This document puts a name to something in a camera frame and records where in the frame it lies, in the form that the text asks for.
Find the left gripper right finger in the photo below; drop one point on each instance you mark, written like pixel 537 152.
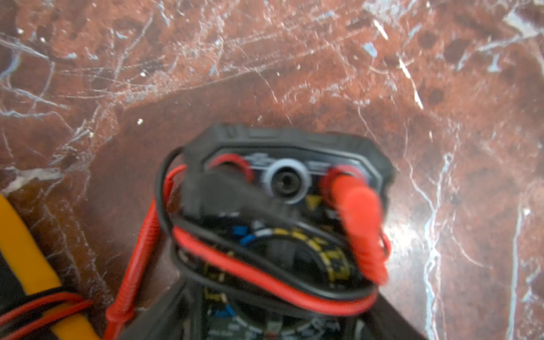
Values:
pixel 383 321

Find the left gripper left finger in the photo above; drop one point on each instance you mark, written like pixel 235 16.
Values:
pixel 164 320

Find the small yellow multimeter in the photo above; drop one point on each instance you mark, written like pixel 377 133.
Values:
pixel 34 303

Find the small dark grey multimeter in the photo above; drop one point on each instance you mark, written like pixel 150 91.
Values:
pixel 277 234

